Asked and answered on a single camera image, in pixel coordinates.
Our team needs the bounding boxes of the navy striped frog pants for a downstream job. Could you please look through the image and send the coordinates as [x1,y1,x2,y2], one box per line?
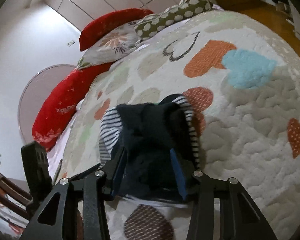
[99,94,200,205]

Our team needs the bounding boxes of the brown wooden chair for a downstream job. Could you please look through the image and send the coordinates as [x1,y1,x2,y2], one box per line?
[0,173,33,220]

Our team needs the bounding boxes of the large red pillow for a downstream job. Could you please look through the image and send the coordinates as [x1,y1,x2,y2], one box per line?
[32,63,112,152]

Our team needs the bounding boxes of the round pink headboard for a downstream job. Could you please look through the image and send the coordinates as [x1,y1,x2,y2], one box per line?
[17,64,76,144]

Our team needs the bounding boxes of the heart patterned quilt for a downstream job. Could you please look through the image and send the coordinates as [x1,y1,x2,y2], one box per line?
[61,11,300,239]

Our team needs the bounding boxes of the small red pillow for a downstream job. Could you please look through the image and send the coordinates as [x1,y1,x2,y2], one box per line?
[79,8,154,51]

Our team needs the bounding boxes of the floral grey pillow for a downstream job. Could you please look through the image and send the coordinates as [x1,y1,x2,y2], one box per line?
[77,21,153,69]

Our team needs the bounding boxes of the olive dotted bolster pillow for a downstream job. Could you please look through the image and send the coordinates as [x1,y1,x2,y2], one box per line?
[134,0,213,40]

